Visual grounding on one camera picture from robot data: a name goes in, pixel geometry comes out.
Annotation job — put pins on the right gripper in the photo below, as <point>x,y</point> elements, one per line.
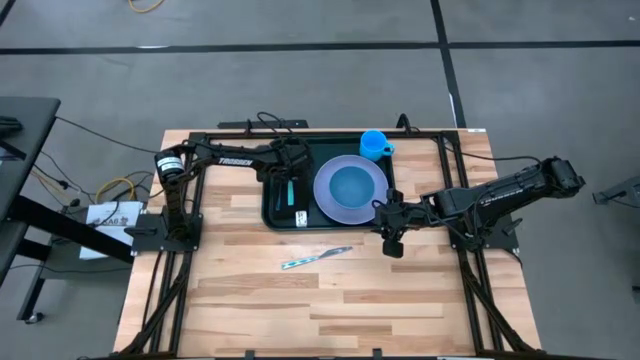
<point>405,217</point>

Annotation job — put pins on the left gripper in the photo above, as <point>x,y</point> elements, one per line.
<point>287,160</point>

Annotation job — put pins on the blue plastic bowl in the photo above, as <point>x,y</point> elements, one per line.
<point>352,187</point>

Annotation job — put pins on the lilac plastic plate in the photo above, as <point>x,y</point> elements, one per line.
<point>327,207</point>

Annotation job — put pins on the bright blue plastic mug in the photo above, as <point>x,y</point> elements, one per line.
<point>372,145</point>

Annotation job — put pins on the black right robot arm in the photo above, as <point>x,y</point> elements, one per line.
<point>515,190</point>

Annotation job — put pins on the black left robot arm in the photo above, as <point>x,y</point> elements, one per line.
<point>250,156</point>

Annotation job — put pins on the dark green plastic tray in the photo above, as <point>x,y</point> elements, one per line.
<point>345,145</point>

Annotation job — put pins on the black power strip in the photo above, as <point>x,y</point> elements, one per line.
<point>235,124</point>

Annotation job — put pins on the white table label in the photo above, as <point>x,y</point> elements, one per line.
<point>477,130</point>

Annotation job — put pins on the white paper sheet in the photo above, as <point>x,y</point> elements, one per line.
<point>125,210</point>

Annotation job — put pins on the grey stand leg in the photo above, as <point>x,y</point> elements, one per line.
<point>620,192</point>

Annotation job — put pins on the black side table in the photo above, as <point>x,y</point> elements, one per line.
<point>25,130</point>

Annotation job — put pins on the black device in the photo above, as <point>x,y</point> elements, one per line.
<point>10,124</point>

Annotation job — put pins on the side table caster wheel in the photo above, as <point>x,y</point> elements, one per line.
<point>34,317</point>

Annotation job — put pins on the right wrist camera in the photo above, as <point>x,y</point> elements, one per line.
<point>393,248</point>

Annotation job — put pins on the black frame clamp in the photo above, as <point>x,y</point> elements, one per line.
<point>248,127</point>
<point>402,122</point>

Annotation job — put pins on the black metal table frame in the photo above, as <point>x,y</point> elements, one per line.
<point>230,135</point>

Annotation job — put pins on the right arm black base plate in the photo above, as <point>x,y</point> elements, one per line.
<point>505,242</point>

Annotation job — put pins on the black table-level camera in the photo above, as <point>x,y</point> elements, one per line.
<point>377,353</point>

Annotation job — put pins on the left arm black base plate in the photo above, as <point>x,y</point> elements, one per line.
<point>150,240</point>

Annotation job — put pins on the black frame bracket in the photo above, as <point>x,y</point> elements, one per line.
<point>249,354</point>

